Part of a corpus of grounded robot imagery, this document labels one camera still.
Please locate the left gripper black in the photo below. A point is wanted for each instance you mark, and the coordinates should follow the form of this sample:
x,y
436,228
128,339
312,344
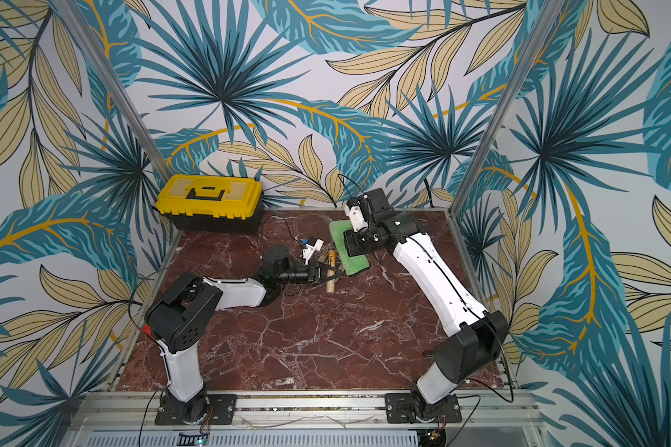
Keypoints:
x,y
315,272

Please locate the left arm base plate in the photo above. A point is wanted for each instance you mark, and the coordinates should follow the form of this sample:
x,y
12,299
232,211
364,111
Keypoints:
x,y
203,409

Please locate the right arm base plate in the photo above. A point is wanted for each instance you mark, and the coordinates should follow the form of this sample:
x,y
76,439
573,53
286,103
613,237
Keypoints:
x,y
410,408

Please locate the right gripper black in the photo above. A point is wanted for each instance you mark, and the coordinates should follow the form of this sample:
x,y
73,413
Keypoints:
x,y
352,243

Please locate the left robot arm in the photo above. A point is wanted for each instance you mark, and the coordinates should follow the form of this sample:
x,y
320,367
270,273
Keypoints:
x,y
178,318

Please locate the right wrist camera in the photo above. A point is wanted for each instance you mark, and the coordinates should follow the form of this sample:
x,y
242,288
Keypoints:
x,y
356,215

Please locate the aluminium front rail frame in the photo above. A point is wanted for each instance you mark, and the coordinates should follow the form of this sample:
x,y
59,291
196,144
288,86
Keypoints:
x,y
311,418

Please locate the yellow black toolbox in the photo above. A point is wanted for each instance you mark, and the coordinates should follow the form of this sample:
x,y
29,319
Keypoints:
x,y
211,203

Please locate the sickle wooden handle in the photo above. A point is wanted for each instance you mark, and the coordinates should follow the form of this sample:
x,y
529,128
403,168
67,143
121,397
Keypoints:
x,y
332,256

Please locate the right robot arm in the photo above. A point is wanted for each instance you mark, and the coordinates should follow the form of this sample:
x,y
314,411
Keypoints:
x,y
475,335

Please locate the red clamp tool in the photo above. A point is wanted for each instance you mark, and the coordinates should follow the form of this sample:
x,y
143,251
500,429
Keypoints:
x,y
147,332

